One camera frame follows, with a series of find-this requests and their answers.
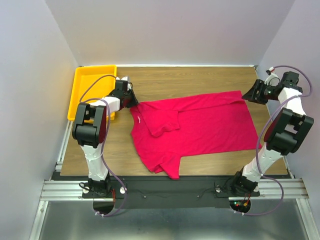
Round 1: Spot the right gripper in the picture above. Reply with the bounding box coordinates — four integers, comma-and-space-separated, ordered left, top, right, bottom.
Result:
240, 79, 279, 105

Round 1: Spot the red t shirt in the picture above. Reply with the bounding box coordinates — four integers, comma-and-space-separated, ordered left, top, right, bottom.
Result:
130, 90, 258, 180

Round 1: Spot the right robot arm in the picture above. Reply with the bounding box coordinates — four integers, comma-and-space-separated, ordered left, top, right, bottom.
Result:
230, 67, 314, 196

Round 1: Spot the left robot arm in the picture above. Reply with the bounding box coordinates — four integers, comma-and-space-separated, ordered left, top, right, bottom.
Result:
72, 74, 139, 197

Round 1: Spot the yellow plastic tray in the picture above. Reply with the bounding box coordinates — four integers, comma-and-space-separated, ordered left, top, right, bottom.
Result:
67, 65, 117, 121

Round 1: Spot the white knob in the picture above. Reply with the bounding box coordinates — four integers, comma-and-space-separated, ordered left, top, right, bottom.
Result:
119, 187, 126, 194

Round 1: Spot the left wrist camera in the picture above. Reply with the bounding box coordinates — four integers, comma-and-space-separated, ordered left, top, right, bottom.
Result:
122, 76, 133, 90

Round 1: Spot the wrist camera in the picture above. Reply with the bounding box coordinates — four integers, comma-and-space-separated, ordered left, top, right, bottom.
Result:
264, 66, 281, 86
122, 76, 133, 90

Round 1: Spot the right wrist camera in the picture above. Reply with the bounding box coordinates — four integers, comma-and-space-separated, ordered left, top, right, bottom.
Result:
264, 66, 281, 86

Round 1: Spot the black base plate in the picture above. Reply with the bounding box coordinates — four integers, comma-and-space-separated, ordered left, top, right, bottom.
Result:
82, 176, 246, 213

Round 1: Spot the left aluminium side rail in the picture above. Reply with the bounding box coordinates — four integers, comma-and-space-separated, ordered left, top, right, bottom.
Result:
54, 121, 73, 172

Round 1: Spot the aluminium frame rail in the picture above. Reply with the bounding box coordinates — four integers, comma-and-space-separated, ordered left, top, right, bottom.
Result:
40, 180, 83, 201

